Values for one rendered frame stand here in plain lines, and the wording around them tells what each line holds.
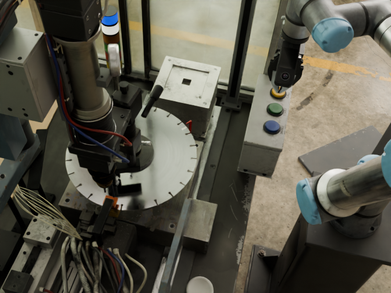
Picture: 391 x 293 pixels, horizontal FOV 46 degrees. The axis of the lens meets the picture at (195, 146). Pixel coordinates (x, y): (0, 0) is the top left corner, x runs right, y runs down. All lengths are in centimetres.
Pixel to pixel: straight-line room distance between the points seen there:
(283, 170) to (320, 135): 33
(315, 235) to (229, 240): 24
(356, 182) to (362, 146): 158
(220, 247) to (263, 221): 94
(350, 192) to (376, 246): 39
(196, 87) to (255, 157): 28
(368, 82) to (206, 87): 169
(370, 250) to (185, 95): 68
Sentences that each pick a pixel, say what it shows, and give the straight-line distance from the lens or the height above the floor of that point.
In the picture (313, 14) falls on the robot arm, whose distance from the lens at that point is 106.
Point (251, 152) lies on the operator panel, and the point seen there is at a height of 85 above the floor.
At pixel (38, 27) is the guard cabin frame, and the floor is 90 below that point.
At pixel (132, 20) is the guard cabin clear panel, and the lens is 150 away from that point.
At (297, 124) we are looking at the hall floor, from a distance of 257.
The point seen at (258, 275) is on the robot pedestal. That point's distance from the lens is 207.
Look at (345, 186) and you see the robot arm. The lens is 104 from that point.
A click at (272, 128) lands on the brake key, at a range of 132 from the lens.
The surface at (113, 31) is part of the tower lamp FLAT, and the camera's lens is 126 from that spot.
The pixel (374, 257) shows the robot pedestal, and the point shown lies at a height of 75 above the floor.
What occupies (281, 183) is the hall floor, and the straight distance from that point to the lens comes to 232.
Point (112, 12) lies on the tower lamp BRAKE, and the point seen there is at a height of 116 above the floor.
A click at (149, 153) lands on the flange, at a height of 96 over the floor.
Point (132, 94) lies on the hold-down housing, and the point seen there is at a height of 125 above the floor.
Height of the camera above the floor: 190
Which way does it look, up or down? 53 degrees down
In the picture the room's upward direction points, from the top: 5 degrees clockwise
